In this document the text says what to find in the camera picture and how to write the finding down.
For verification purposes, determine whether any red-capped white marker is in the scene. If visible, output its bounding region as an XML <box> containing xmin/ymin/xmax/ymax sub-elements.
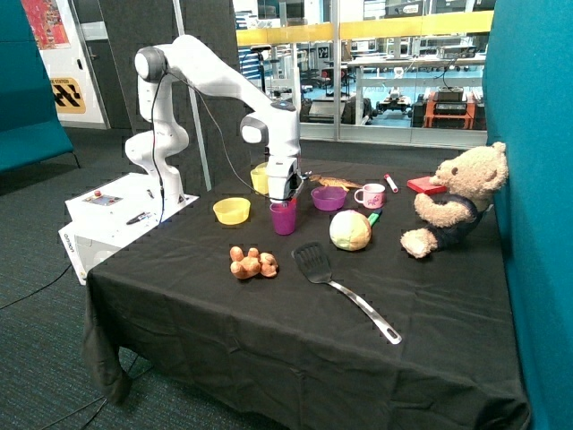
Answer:
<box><xmin>384</xmin><ymin>174</ymin><xmax>399</xmax><ymax>194</ymax></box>

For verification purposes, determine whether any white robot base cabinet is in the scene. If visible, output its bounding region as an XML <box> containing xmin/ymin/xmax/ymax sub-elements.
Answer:
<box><xmin>59</xmin><ymin>173</ymin><xmax>198</xmax><ymax>285</ymax></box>

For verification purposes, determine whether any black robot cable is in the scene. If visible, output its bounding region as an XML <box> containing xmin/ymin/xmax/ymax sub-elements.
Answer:
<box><xmin>150</xmin><ymin>71</ymin><xmax>274</xmax><ymax>225</ymax></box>

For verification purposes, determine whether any yellow plastic bowl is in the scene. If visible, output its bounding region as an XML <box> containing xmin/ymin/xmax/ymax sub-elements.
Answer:
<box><xmin>212</xmin><ymin>197</ymin><xmax>251</xmax><ymax>226</ymax></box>

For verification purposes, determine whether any black metal-handled spatula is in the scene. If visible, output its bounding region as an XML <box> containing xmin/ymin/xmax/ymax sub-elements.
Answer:
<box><xmin>291</xmin><ymin>242</ymin><xmax>402</xmax><ymax>345</ymax></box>

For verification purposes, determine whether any pink printed mug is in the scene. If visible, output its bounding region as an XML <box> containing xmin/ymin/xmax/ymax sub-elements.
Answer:
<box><xmin>354</xmin><ymin>184</ymin><xmax>386</xmax><ymax>210</ymax></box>

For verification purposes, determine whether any black tablecloth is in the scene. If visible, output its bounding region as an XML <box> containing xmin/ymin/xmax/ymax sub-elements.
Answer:
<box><xmin>82</xmin><ymin>167</ymin><xmax>532</xmax><ymax>429</ymax></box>

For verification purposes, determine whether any purple plastic bowl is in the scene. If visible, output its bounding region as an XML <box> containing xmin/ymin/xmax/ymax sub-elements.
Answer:
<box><xmin>311</xmin><ymin>186</ymin><xmax>347</xmax><ymax>211</ymax></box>

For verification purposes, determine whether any teal sofa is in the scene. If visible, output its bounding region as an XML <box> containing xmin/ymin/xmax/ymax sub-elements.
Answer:
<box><xmin>0</xmin><ymin>1</ymin><xmax>73</xmax><ymax>172</ymax></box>

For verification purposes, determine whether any beige teddy bear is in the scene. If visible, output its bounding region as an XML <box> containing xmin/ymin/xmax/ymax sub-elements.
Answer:
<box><xmin>400</xmin><ymin>142</ymin><xmax>509</xmax><ymax>259</ymax></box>

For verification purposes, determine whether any teal partition panel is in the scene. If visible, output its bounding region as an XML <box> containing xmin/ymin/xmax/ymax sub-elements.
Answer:
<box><xmin>483</xmin><ymin>1</ymin><xmax>572</xmax><ymax>429</ymax></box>

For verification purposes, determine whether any black pen on cabinet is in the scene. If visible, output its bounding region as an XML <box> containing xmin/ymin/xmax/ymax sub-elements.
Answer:
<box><xmin>126</xmin><ymin>212</ymin><xmax>152</xmax><ymax>226</ymax></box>

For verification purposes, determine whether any red flat block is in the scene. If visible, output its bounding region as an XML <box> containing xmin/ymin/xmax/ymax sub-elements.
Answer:
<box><xmin>406</xmin><ymin>176</ymin><xmax>448</xmax><ymax>195</ymax></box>

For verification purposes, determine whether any pastel plush ball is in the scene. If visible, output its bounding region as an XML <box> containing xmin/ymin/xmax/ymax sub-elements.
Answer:
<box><xmin>329</xmin><ymin>210</ymin><xmax>372</xmax><ymax>252</ymax></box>

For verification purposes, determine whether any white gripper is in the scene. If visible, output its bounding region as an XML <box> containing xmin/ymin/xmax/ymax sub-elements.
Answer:
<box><xmin>266</xmin><ymin>156</ymin><xmax>300</xmax><ymax>208</ymax></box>

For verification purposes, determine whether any green highlighter marker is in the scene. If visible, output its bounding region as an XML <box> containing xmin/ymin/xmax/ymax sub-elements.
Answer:
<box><xmin>367</xmin><ymin>208</ymin><xmax>383</xmax><ymax>227</ymax></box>

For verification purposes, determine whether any yellow plastic cup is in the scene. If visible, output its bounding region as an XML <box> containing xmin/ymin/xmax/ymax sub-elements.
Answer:
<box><xmin>250</xmin><ymin>162</ymin><xmax>269</xmax><ymax>195</ymax></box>

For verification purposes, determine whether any small orange plush toy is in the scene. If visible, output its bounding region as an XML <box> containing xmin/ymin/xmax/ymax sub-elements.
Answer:
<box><xmin>229</xmin><ymin>246</ymin><xmax>279</xmax><ymax>280</ymax></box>

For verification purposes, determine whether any purple plastic cup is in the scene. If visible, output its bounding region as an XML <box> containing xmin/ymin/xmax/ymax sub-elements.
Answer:
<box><xmin>269</xmin><ymin>202</ymin><xmax>296</xmax><ymax>236</ymax></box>

